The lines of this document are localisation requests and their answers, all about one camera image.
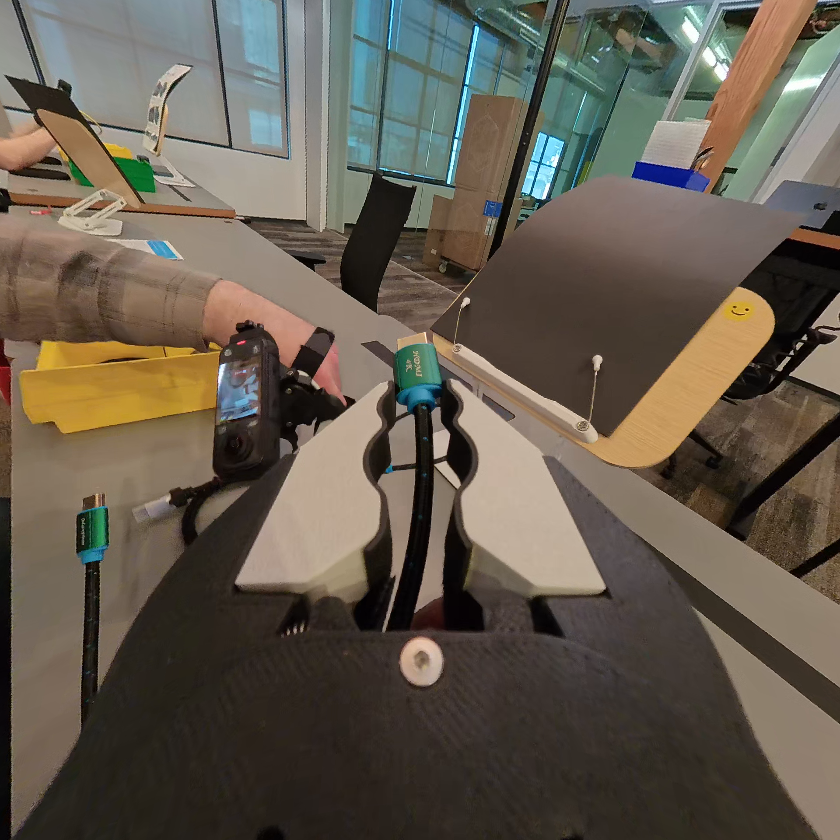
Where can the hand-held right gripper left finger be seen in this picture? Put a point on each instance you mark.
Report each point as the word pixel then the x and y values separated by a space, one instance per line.
pixel 315 519

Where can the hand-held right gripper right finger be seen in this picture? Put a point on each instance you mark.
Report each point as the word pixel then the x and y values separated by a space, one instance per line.
pixel 525 519

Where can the person's left forearm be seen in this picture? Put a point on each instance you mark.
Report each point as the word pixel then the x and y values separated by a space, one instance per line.
pixel 92 282

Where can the person's left hand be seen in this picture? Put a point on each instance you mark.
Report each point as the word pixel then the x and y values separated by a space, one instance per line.
pixel 250 309

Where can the yellow plastic bin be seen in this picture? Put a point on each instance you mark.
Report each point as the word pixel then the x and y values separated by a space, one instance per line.
pixel 118 387

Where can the white paper with blue print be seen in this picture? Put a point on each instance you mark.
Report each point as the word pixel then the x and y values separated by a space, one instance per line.
pixel 145 247

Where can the black office chair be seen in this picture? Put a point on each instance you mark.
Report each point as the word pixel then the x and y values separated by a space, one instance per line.
pixel 378 236

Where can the wooden board with black surface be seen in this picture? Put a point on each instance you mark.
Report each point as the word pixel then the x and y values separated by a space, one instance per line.
pixel 72 138
pixel 617 289

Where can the green plastic bin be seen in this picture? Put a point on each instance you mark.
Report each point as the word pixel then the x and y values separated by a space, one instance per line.
pixel 125 171

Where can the blue plastic bin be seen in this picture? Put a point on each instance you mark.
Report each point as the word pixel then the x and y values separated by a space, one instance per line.
pixel 670 176

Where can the black pole with round base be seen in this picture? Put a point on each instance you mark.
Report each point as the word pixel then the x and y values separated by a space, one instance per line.
pixel 530 125

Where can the wooden table with black legs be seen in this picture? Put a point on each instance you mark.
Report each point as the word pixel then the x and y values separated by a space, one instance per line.
pixel 814 240

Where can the wooden ceiling beam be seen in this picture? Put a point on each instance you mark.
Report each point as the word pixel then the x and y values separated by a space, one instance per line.
pixel 755 66

